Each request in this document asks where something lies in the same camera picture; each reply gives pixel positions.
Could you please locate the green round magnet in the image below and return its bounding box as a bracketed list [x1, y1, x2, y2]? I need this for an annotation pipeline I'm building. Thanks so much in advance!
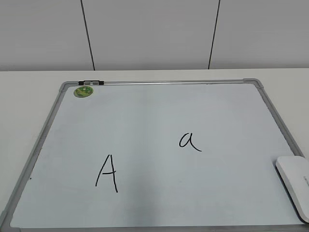
[73, 86, 94, 98]

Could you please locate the black grey marker clip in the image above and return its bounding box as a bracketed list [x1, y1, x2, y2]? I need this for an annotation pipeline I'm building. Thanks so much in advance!
[78, 80, 104, 86]

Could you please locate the white rectangular eraser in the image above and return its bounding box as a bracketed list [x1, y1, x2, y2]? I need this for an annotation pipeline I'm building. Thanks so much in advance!
[276, 156, 309, 223]

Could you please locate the grey framed whiteboard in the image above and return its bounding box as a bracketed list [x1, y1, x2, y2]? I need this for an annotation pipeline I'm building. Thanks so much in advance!
[0, 78, 309, 232]

